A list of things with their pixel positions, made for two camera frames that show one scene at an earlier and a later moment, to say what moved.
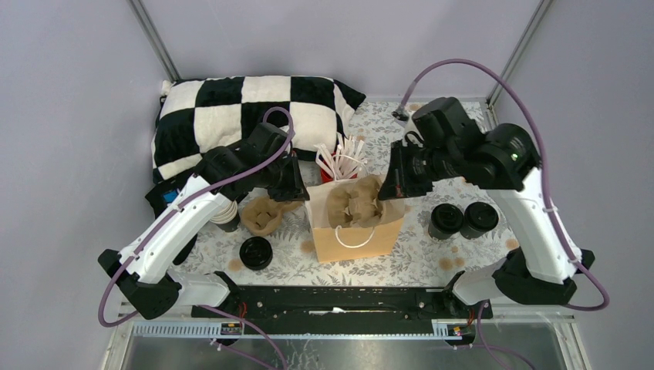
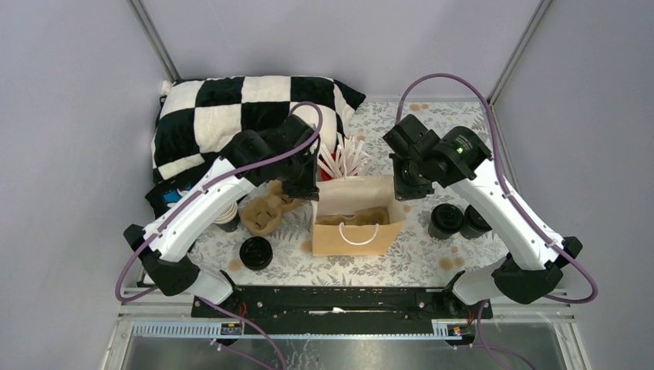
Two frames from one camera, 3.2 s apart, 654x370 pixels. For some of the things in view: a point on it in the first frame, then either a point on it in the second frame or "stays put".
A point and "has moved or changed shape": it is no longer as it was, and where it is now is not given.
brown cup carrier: x=358 y=205 has moved or changed shape
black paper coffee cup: x=446 y=219 stays put
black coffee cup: x=480 y=217 has moved or changed shape
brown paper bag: x=349 y=221 stays put
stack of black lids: x=256 y=253 stays put
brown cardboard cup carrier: x=261 y=216 stays put
